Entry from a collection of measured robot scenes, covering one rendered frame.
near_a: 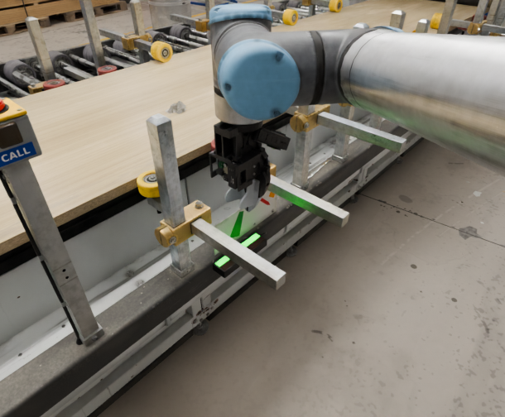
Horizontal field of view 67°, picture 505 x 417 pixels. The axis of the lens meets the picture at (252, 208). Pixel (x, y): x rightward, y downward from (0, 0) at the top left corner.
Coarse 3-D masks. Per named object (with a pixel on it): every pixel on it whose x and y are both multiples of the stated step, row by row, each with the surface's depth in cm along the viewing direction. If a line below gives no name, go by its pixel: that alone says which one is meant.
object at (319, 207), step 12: (276, 180) 102; (276, 192) 102; (288, 192) 99; (300, 192) 98; (300, 204) 98; (312, 204) 95; (324, 204) 94; (324, 216) 94; (336, 216) 91; (348, 216) 92
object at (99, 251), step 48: (192, 192) 119; (336, 192) 215; (96, 240) 99; (144, 240) 112; (288, 240) 186; (0, 288) 85; (48, 288) 94; (240, 288) 170; (0, 336) 90; (96, 384) 129
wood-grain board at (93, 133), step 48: (384, 0) 283; (48, 96) 138; (96, 96) 138; (144, 96) 138; (192, 96) 138; (48, 144) 110; (96, 144) 110; (144, 144) 110; (192, 144) 110; (0, 192) 91; (48, 192) 91; (96, 192) 91; (0, 240) 78
